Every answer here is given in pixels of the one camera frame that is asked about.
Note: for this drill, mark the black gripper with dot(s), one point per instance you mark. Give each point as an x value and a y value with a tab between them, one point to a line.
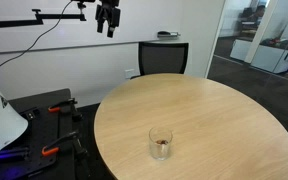
109	13

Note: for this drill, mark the orange and black pen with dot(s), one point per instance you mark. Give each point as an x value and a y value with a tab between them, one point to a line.
162	142

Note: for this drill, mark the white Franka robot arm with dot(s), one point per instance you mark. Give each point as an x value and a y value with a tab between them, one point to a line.
0	120

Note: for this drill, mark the clear drinking glass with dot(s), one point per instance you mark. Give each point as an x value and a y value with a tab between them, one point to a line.
160	151

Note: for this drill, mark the whiteboard eraser on tray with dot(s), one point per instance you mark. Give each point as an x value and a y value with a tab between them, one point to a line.
165	33

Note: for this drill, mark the black mesh office chair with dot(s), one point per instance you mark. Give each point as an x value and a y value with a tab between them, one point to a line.
162	60

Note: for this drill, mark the seated person in office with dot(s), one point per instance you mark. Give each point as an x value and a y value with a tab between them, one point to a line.
259	12

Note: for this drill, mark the white office cabinet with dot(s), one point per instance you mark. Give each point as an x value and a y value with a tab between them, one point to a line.
274	58

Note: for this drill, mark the white wall outlet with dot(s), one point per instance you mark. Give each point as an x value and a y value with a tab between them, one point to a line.
129	73

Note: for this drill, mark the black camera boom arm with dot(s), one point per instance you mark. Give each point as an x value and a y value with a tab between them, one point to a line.
17	22

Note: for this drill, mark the small black switch box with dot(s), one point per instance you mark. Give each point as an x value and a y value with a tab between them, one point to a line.
33	114

